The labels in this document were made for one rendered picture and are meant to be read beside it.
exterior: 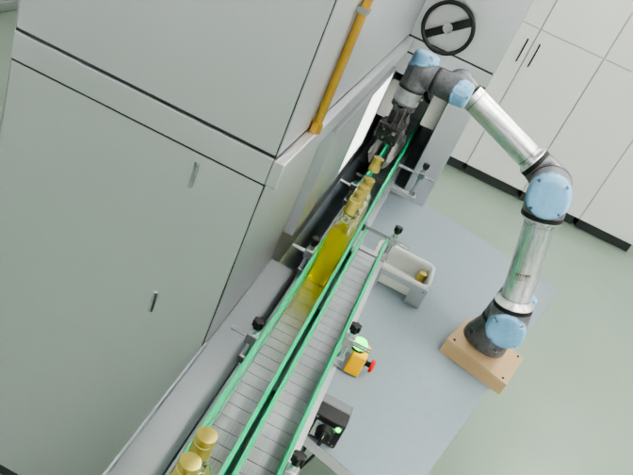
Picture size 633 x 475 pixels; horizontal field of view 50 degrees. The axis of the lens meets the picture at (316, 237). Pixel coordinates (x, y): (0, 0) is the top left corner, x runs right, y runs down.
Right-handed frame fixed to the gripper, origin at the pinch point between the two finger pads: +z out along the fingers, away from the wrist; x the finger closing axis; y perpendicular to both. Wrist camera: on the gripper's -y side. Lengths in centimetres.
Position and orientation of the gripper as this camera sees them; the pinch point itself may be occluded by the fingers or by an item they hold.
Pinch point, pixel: (378, 160)
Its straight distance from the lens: 205.3
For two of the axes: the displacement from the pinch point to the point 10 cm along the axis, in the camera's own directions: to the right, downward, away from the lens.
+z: -3.6, 7.9, 4.9
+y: -3.7, 3.6, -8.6
